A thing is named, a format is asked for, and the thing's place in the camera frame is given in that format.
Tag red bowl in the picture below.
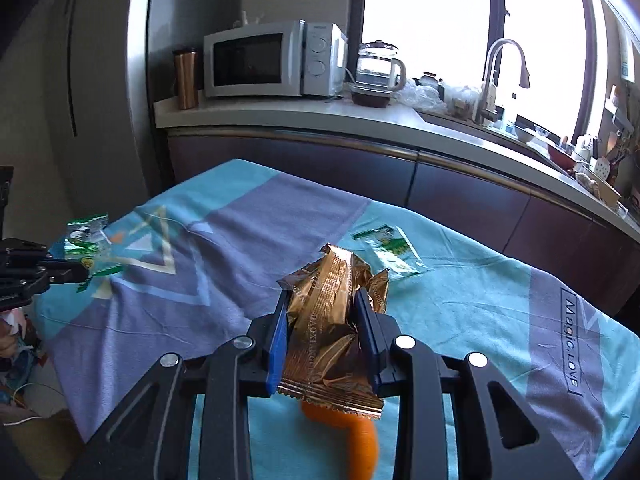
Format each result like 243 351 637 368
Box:
547 142 576 168

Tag white microwave oven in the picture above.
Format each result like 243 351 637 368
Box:
202 20 349 99

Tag copper travel tumbler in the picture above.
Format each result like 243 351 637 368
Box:
172 47 201 110

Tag teal and purple tablecloth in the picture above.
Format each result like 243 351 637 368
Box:
32 159 640 480

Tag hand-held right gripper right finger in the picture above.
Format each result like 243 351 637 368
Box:
352 287 583 480

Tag kitchen window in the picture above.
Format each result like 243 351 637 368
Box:
350 0 608 136

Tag clear plastic bags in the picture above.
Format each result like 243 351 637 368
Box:
400 80 447 112

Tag green and clear wrapper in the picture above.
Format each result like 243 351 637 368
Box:
352 225 423 281
65 214 124 293

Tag steel kitchen faucet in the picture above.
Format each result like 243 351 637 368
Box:
472 38 532 126

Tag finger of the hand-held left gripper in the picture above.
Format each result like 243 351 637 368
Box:
31 252 89 286

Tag kitchen counter with cabinets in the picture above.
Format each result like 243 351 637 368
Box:
152 92 640 321

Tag gold snack wrapper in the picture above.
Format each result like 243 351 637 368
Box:
276 243 391 420

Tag colourful plastic packaging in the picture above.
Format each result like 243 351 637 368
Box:
0 310 51 406

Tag glass electric kettle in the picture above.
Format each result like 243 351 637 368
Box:
355 41 407 93

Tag grey refrigerator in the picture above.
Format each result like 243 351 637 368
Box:
0 0 166 281

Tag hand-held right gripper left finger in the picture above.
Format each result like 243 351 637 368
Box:
65 290 292 480

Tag dark kettle base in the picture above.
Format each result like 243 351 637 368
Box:
349 85 392 109

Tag orange peel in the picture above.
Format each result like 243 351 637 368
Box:
300 402 379 480

